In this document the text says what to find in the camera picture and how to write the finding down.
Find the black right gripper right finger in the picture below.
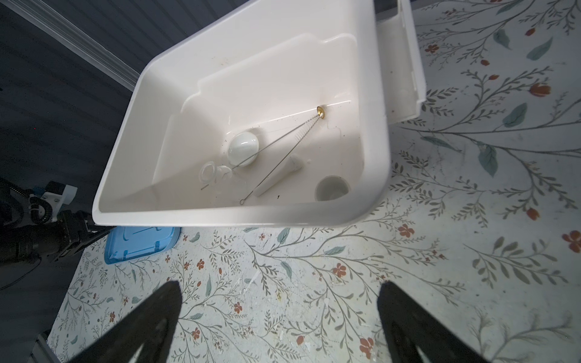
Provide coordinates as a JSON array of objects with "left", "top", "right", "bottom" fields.
[{"left": 378, "top": 281, "right": 486, "bottom": 362}]

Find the white porcelain crucible cup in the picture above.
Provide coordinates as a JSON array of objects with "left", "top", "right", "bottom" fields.
[{"left": 315, "top": 175, "right": 350, "bottom": 202}]

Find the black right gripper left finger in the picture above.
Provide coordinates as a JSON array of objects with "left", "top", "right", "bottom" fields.
[{"left": 71, "top": 281, "right": 182, "bottom": 362}]

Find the white porcelain mortar bowl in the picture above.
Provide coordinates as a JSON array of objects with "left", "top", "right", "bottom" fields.
[{"left": 227, "top": 132, "right": 260, "bottom": 167}]

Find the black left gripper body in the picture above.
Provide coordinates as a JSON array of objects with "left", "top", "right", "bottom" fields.
[{"left": 1, "top": 210, "right": 113, "bottom": 266}]

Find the blue plastic bin lid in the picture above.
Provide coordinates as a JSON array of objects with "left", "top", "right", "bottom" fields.
[{"left": 104, "top": 227, "right": 181, "bottom": 265}]

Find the white plastic storage bin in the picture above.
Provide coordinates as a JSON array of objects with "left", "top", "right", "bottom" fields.
[{"left": 92, "top": 1, "right": 427, "bottom": 227}]

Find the wire test tube brush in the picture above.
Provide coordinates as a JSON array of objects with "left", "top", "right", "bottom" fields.
[{"left": 239, "top": 113, "right": 325, "bottom": 206}]

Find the clear glass bottle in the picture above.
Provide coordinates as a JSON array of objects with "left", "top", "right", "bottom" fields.
[{"left": 198, "top": 161, "right": 232, "bottom": 185}]

